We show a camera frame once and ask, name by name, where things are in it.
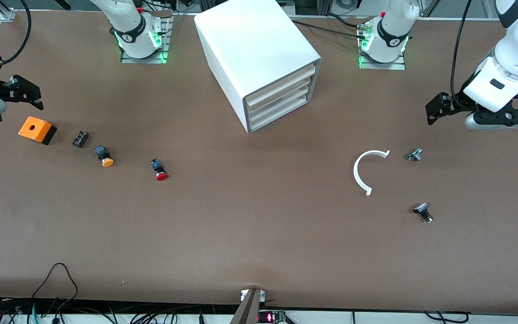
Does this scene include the black left camera mount bracket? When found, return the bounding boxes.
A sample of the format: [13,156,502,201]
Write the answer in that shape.
[472,90,518,130]

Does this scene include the white post clamp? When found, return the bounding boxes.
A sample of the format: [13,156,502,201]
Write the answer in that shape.
[240,289,266,302]

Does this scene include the orange button enclosure box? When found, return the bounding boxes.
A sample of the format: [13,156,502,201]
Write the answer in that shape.
[18,116,58,145]

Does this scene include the red mushroom push button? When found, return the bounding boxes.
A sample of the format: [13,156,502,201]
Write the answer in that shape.
[150,158,169,182]

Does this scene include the yellow mushroom push button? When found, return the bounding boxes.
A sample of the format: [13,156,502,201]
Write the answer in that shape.
[94,145,115,168]

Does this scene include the grey left arm base plate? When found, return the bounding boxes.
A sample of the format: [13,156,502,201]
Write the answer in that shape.
[359,53,406,71]

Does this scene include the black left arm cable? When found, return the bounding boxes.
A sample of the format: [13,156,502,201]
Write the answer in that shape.
[450,0,473,106]

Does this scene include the black square push button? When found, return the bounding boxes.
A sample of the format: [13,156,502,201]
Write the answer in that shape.
[413,202,433,224]

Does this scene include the black looped cable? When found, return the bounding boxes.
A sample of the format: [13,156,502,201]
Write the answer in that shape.
[30,262,80,315]

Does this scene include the brown camera mount post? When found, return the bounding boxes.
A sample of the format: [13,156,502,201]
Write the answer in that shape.
[230,288,262,324]

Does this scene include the small red LED device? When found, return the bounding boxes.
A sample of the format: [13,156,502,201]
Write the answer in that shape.
[258,310,286,324]

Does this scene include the tangled black cables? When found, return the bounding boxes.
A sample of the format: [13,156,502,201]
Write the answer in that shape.
[0,297,241,324]

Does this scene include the white semicircular bracket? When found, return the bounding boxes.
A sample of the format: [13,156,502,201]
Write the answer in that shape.
[353,149,391,197]

